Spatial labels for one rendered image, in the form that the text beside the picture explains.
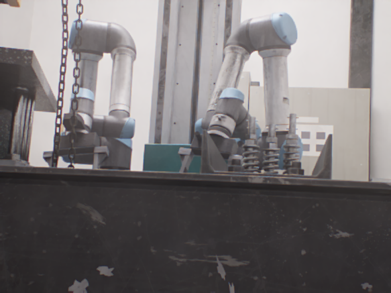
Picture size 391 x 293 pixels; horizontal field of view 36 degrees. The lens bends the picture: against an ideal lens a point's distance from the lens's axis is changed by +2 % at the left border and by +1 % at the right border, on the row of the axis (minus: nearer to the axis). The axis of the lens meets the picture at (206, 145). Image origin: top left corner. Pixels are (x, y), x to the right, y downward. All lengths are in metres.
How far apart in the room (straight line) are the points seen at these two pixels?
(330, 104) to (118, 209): 3.25
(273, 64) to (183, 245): 1.19
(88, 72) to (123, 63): 0.14
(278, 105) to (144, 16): 2.77
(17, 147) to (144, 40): 3.35
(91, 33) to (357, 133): 2.33
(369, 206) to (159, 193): 0.34
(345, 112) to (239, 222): 3.22
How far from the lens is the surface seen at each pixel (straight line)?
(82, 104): 1.98
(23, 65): 1.21
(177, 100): 2.44
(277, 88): 2.06
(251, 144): 1.33
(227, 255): 0.97
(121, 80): 2.17
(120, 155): 2.25
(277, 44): 2.07
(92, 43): 2.27
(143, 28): 4.67
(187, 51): 2.49
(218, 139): 1.77
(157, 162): 2.33
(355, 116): 4.15
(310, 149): 4.08
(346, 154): 4.10
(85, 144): 1.90
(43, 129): 4.68
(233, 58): 2.10
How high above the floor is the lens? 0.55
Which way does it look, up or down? 9 degrees up
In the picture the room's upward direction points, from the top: 3 degrees clockwise
